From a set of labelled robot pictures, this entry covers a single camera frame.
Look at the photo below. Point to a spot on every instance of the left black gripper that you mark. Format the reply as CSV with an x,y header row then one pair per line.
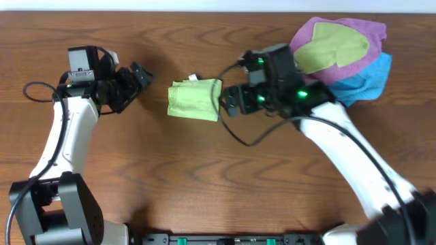
x,y
129,84

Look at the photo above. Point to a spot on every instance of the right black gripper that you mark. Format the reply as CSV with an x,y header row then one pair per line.
x,y
244,93

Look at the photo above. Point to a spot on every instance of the green cloth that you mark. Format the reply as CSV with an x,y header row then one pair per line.
x,y
331,44
194,99

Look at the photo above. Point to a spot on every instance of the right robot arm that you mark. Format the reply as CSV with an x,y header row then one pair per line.
x,y
398,212

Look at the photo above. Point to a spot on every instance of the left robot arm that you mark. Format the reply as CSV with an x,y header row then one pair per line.
x,y
55,205

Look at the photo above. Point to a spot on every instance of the green cloth on pile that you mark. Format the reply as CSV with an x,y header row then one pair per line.
x,y
331,44

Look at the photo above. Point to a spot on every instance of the blue cloth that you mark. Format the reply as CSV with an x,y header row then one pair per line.
x,y
369,84

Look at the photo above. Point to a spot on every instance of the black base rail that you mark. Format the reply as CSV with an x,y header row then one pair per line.
x,y
152,236

